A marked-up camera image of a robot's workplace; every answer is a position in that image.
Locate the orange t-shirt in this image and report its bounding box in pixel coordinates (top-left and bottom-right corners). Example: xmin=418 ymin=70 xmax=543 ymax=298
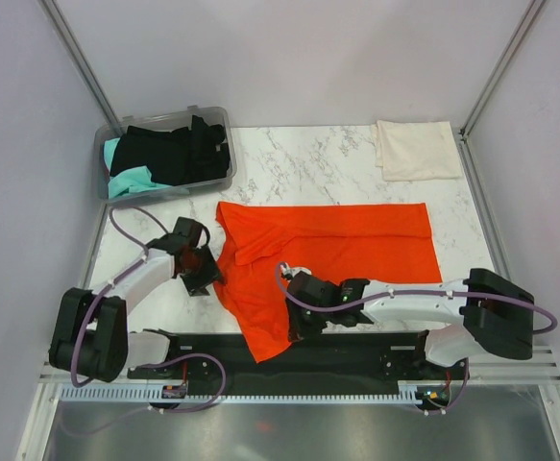
xmin=214 ymin=202 xmax=442 ymax=362

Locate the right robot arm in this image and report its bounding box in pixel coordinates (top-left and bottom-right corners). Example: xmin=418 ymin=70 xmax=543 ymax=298
xmin=276 ymin=264 xmax=534 ymax=378

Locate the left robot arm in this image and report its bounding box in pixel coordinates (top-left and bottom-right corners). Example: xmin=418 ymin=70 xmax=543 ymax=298
xmin=48 ymin=217 xmax=224 ymax=388

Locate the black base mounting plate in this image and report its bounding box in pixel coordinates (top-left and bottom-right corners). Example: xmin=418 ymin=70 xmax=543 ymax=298
xmin=125 ymin=328 xmax=471 ymax=398

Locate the teal garment in bin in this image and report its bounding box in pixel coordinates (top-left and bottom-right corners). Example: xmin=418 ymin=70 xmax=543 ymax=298
xmin=103 ymin=138 xmax=167 ymax=199

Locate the black garment in bin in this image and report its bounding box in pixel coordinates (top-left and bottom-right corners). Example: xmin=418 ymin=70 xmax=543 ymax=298
xmin=110 ymin=115 xmax=231 ymax=186

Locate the clear plastic storage bin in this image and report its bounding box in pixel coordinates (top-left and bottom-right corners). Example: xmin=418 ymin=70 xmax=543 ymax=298
xmin=92 ymin=106 xmax=237 ymax=206

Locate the cream folded cloth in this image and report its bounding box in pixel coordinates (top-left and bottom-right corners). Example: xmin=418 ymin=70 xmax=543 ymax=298
xmin=370 ymin=120 xmax=463 ymax=182

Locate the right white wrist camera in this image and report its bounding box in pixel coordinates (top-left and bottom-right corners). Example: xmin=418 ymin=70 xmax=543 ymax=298
xmin=280 ymin=264 xmax=295 ymax=280

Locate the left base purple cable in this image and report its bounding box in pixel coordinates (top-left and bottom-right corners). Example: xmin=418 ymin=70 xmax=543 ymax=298
xmin=134 ymin=352 xmax=226 ymax=417

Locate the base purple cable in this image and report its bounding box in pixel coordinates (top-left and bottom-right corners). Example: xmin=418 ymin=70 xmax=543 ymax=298
xmin=413 ymin=359 xmax=471 ymax=418
xmin=134 ymin=352 xmax=226 ymax=417

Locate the white slotted cable duct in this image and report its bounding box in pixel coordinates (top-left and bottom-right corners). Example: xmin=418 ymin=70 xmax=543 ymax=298
xmin=58 ymin=380 xmax=468 ymax=405

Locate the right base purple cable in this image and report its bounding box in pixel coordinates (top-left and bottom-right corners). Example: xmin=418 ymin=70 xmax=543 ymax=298
xmin=413 ymin=359 xmax=471 ymax=418

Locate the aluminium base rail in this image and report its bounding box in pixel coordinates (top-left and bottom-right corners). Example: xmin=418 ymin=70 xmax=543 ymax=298
xmin=38 ymin=345 xmax=560 ymax=385

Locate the right aluminium frame post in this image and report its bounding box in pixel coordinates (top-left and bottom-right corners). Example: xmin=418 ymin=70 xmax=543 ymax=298
xmin=458 ymin=0 xmax=549 ymax=140

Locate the aluminium frame post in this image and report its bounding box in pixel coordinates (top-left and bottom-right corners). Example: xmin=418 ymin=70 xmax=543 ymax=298
xmin=458 ymin=0 xmax=549 ymax=140
xmin=38 ymin=0 xmax=123 ymax=134

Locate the left aluminium frame post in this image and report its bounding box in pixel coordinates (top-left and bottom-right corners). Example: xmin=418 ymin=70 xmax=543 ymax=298
xmin=38 ymin=0 xmax=123 ymax=134

